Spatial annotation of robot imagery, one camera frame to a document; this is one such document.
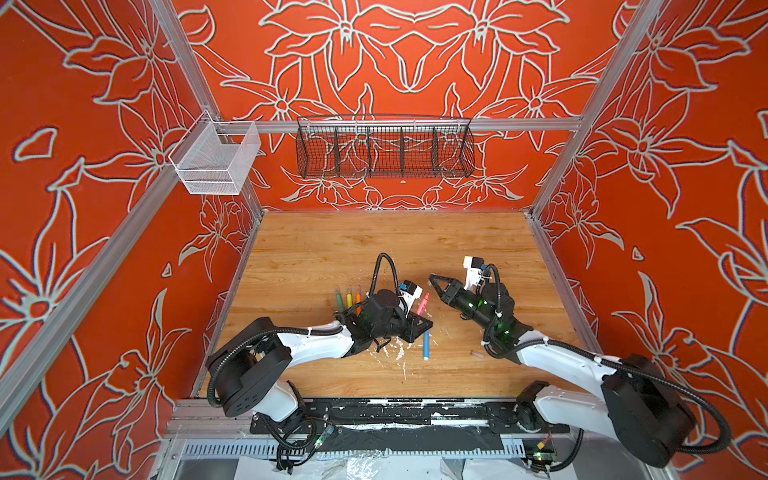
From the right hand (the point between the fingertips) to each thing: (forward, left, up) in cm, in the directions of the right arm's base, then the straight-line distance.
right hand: (425, 279), depth 77 cm
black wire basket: (+47, +11, +10) cm, 50 cm away
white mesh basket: (+39, +65, +13) cm, 77 cm away
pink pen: (-6, +1, -3) cm, 7 cm away
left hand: (-9, -2, -8) cm, 12 cm away
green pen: (+4, +26, -18) cm, 32 cm away
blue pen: (-11, -1, -19) cm, 22 cm away
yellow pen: (+4, +22, -18) cm, 29 cm away
